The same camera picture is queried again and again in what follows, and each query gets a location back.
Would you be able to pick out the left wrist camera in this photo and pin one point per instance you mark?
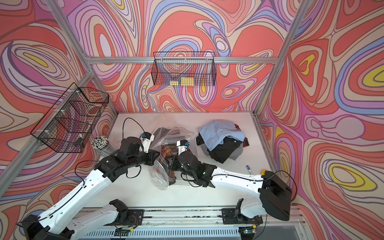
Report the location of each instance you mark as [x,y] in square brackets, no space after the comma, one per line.
[147,139]

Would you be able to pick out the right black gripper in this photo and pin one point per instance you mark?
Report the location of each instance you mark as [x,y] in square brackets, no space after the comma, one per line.
[175,161]

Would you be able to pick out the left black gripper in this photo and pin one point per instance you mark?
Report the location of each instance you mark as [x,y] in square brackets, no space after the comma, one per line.
[152,157]

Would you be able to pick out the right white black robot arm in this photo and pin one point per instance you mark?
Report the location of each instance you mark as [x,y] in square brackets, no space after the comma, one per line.
[268,193]

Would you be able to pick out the back black wire basket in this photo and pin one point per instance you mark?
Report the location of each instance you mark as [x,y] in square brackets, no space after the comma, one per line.
[172,65]

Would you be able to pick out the dark grey pinstripe shirt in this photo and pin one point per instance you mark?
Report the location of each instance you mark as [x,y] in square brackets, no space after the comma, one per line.
[164,136]

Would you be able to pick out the multicolour tartan plaid shirt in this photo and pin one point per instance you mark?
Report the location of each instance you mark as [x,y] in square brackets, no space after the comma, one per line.
[166,158]

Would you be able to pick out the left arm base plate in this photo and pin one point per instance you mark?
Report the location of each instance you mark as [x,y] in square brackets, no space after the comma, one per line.
[128,218]

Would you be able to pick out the red black plaid shirt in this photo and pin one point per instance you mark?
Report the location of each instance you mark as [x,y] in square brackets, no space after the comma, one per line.
[245,141]

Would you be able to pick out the black wire basket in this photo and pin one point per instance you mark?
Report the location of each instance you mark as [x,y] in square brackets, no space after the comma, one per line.
[172,65]
[71,120]

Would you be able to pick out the aluminium frame rail front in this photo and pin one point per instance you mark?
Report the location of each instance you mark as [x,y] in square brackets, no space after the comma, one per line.
[199,224]

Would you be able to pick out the black button shirt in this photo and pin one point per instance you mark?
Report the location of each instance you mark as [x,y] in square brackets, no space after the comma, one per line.
[222,151]

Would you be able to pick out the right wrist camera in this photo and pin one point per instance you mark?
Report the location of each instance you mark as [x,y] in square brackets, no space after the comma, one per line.
[182,146]

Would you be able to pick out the grey button shirt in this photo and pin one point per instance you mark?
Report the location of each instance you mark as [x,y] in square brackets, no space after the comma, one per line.
[236,153]

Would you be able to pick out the yellow sticky note pads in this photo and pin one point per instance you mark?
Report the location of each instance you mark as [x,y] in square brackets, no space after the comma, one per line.
[183,81]

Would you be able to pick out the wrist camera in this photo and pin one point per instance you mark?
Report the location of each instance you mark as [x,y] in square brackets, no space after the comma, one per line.
[147,139]
[182,146]

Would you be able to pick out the blue marker pen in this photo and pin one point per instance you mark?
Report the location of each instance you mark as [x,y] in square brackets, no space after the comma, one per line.
[249,170]

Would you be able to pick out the light blue shirt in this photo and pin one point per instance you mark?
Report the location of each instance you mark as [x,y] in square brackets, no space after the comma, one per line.
[214,133]

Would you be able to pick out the left black wire basket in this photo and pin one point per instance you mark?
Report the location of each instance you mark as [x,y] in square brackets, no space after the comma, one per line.
[71,120]

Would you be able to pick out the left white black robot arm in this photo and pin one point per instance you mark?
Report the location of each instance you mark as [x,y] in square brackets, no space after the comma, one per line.
[59,222]

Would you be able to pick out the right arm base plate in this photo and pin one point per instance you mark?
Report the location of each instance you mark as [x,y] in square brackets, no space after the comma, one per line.
[229,216]

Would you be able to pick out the clear plastic vacuum bag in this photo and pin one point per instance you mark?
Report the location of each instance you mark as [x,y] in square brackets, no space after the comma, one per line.
[157,173]

